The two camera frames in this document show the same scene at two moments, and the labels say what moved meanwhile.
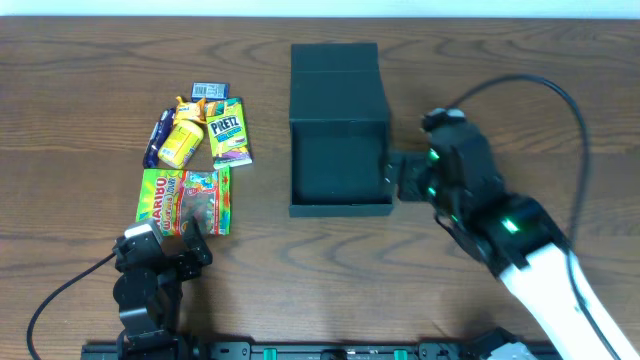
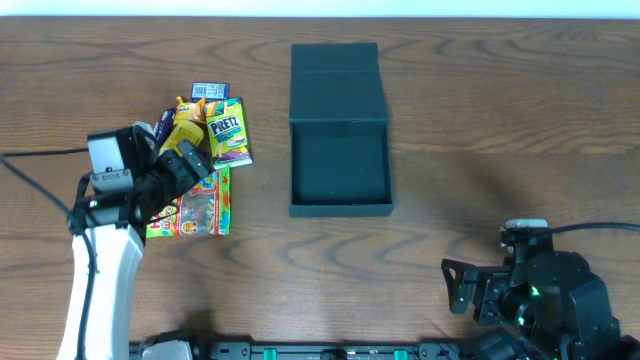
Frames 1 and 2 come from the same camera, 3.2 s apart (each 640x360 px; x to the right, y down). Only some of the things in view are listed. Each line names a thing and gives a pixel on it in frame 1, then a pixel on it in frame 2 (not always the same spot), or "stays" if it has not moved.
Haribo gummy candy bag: [169, 196] stays
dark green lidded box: [339, 131] stays
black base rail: [111, 350] stays
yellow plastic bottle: [181, 142] stays
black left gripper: [181, 262] -> [185, 163]
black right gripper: [410, 177] -> [480, 289]
